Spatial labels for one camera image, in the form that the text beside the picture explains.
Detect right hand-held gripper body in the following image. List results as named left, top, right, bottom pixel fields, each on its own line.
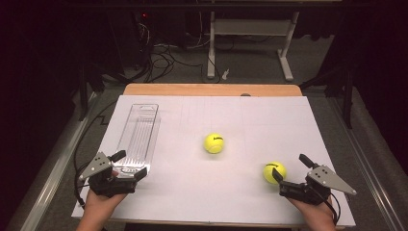
left=278, top=165, right=358, bottom=206

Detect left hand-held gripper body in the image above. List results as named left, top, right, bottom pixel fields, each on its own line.
left=78, top=151, right=138, bottom=198

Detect yellow tennis ball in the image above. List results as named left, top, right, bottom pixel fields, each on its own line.
left=203, top=132, right=225, bottom=155
left=263, top=161, right=288, bottom=186

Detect clear plastic tray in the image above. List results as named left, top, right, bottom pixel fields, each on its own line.
left=112, top=103, right=162, bottom=179

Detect person's left hand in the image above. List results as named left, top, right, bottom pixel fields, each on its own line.
left=84, top=188, right=129, bottom=223

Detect person's right hand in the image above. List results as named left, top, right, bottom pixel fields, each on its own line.
left=286, top=195, right=335, bottom=225

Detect white board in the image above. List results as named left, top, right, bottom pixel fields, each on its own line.
left=70, top=94, right=356, bottom=228

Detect black stand legs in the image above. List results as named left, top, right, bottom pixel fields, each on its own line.
left=299, top=62, right=358, bottom=130
left=76, top=62, right=129, bottom=122

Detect wooden table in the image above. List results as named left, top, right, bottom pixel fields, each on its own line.
left=122, top=83, right=304, bottom=97

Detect white metal stand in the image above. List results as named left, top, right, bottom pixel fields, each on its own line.
left=206, top=11, right=300, bottom=83

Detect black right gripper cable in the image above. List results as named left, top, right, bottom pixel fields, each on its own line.
left=316, top=184, right=342, bottom=226

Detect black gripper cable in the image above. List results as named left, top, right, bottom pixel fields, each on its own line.
left=316, top=184, right=342, bottom=226
left=72, top=99, right=119, bottom=208

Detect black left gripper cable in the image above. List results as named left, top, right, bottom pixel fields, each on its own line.
left=72, top=99, right=119, bottom=208

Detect silver metal rail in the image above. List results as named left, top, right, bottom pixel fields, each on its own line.
left=5, top=90, right=99, bottom=231
left=326, top=95, right=405, bottom=231

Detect bundle of floor cables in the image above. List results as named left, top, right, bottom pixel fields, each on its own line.
left=128, top=18, right=222, bottom=85

